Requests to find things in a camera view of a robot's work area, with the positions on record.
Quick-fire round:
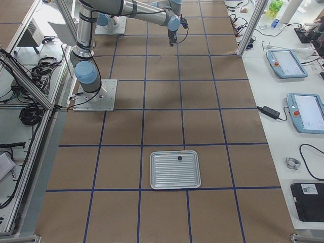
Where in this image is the aluminium frame post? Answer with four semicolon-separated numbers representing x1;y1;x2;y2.
236;0;268;57

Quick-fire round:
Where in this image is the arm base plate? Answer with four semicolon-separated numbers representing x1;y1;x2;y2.
73;79;117;112
95;13;127;35

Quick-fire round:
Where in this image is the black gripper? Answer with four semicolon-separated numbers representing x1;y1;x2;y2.
168;30;178;47

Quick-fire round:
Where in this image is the blue teach pendant near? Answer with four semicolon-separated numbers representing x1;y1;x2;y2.
287;93;323;134

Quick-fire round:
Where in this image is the black power adapter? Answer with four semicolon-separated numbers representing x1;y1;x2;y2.
257;106;280;119

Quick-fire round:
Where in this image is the green plastic bottle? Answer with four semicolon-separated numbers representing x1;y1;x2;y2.
266;0;283;19

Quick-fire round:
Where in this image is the blue teach pendant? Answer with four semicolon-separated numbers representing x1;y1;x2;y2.
266;49;308;79
287;93;323;134

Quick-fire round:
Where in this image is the black flat box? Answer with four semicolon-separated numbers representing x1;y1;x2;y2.
290;183;323;223

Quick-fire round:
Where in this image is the blue teach pendant far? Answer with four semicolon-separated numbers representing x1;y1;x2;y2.
266;49;308;79

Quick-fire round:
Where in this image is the silver ribbed metal tray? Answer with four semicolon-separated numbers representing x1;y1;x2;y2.
150;150;201;190

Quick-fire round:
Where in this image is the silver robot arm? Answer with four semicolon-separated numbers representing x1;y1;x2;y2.
70;1;181;102
91;1;182;47

